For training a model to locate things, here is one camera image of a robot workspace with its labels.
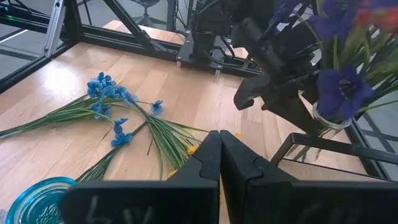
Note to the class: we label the orange artificial flower bunch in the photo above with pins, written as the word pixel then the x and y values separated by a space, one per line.
pixel 363 17

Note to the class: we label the purple artificial flower bunch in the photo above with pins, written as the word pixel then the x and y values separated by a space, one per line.
pixel 342 90

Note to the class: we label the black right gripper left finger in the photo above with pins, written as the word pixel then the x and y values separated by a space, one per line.
pixel 206 165

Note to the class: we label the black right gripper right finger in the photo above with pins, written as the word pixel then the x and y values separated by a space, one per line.
pixel 236 168

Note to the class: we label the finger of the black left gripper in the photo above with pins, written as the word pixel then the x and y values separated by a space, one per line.
pixel 292 109

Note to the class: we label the silver aluminium post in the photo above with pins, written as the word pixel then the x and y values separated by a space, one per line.
pixel 55 28

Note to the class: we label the yellow artificial flower bunch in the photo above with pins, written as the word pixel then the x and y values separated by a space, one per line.
pixel 169 140

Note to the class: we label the clear glass vase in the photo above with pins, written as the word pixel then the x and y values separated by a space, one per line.
pixel 329 126

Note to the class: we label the blue artificial flower bunch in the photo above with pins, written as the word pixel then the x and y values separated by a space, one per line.
pixel 102 88

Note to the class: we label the black office chair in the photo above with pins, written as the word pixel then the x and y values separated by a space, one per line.
pixel 145 12

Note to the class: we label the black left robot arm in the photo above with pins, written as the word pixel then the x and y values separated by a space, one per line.
pixel 205 40

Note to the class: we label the teal patterned glass vase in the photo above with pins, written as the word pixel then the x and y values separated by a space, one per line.
pixel 34 202

